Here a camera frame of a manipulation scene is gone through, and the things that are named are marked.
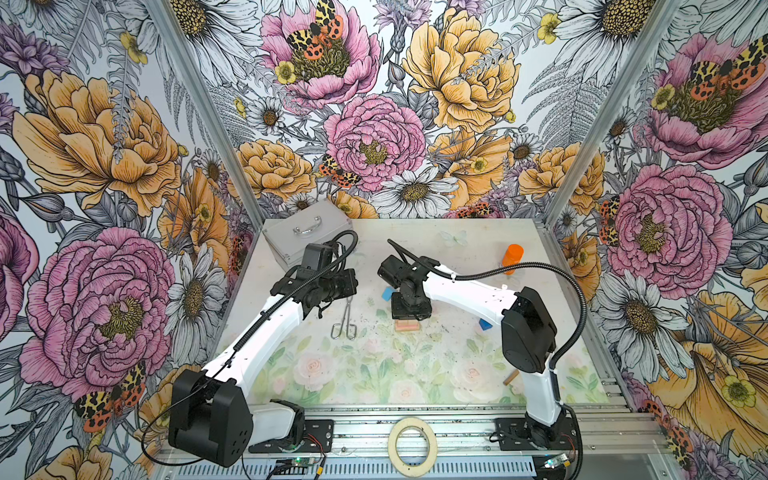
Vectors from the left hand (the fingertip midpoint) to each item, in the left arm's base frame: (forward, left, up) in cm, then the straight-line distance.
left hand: (356, 291), depth 83 cm
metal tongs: (+7, +4, -16) cm, 18 cm away
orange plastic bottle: (+19, -50, -9) cm, 54 cm away
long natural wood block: (-4, -14, -15) cm, 21 cm away
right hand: (-5, -15, -8) cm, 18 cm away
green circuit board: (-36, +11, -16) cm, 41 cm away
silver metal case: (+26, +13, 0) cm, 29 cm away
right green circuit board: (-38, -47, -16) cm, 62 cm away
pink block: (-3, -14, -12) cm, 19 cm away
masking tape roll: (-38, -11, -12) cm, 42 cm away
